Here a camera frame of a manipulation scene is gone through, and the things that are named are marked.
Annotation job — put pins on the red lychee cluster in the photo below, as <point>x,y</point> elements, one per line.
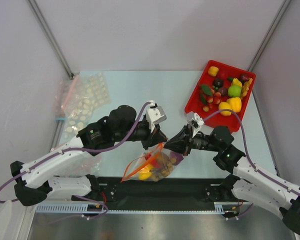
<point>209,97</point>

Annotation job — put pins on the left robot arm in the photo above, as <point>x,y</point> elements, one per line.
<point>41,179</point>

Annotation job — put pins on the clear zip bag orange zipper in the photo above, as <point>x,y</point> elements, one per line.
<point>133,168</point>

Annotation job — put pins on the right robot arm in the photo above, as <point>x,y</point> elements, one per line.
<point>246,180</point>

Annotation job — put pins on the purple onion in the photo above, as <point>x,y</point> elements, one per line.
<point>175,157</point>

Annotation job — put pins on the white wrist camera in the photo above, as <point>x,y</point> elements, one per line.
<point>195,122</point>
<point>154,115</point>

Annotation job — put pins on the yellow ginger root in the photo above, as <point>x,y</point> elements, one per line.
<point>245,88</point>

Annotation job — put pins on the right aluminium frame post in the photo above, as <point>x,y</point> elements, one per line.
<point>282,11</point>

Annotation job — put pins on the red plastic tray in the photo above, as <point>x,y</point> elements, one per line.
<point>194,104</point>

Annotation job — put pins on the green apple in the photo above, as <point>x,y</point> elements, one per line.
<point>234,91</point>

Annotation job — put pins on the dark purple mangosteen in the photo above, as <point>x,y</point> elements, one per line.
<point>218,83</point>

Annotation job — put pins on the dark plum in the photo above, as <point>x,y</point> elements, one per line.
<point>243,78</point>

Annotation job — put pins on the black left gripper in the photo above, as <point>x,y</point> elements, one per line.
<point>154,138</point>

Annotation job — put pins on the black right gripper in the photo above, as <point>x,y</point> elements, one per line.
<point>186,142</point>

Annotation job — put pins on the aluminium frame post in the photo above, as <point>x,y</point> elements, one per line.
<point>43,24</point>
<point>282,11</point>

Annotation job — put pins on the orange yellow mango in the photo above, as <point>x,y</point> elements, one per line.
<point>145,172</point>

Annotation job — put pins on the red chili pepper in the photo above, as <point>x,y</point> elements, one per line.
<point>151,160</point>

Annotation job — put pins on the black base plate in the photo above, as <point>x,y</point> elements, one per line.
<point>168,194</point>

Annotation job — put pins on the left aluminium frame post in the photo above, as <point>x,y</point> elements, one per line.
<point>43,24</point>

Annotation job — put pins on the yellow lemon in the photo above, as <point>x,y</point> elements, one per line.
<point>225,109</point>

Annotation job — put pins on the red apple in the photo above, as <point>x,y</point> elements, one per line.
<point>223,75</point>

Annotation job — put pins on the bag of white slices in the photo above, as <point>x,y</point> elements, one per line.
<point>86,93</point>

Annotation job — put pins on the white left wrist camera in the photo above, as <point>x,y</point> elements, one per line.
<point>154,115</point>

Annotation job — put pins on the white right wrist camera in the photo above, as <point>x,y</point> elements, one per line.
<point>195,122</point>

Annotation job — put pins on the yellow bell pepper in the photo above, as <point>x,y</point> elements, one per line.
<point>235,103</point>

